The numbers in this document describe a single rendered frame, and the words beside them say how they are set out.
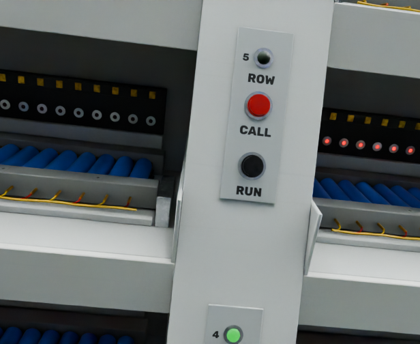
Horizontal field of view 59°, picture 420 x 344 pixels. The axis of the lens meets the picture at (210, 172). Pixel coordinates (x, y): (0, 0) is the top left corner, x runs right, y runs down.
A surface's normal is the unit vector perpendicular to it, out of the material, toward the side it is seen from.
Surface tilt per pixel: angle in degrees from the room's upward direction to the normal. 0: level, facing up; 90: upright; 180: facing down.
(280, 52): 90
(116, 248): 19
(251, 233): 90
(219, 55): 90
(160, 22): 109
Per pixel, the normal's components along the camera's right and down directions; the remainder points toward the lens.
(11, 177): 0.04, 0.35
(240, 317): 0.05, 0.03
